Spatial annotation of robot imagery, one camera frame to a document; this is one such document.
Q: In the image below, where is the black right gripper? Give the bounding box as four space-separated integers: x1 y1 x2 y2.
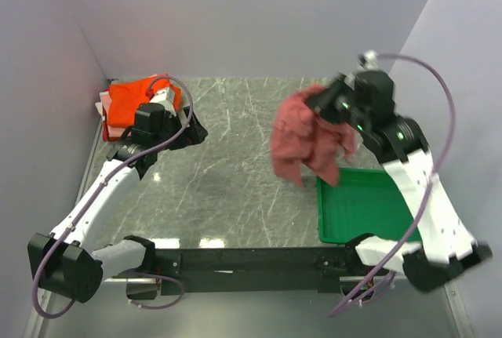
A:
304 73 369 133

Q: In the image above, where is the dusty pink t shirt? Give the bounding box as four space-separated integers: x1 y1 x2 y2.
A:
270 84 356 187

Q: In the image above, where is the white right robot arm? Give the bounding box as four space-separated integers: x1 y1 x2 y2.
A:
305 70 493 293

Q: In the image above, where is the folded orange t shirt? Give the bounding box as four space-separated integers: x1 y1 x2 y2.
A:
107 75 182 129

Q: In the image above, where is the folded pale pink shirt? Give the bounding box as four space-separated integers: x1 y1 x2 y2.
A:
95 91 126 140

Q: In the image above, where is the folded red shirt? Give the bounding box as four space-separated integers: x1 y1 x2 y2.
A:
102 121 122 142

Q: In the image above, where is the green plastic tray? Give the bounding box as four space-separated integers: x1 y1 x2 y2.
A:
317 168 413 244

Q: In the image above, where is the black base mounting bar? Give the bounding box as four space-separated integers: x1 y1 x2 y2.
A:
147 246 371 293

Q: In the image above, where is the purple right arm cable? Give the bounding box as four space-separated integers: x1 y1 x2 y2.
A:
327 52 458 318

